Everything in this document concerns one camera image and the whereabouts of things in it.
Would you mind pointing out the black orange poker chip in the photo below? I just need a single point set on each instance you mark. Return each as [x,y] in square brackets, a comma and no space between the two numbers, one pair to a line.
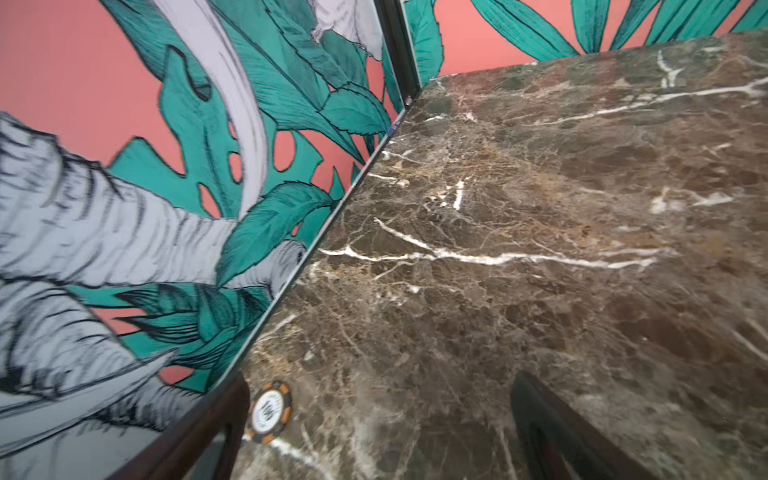
[270,412]

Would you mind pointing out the black frame post left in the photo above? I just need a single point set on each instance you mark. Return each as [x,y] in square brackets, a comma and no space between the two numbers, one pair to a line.
[396,32]

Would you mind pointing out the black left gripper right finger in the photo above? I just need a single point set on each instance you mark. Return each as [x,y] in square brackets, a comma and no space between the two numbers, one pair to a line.
[558,443]

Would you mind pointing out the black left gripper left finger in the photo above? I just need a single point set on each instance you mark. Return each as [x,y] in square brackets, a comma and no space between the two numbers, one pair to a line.
[204,443]

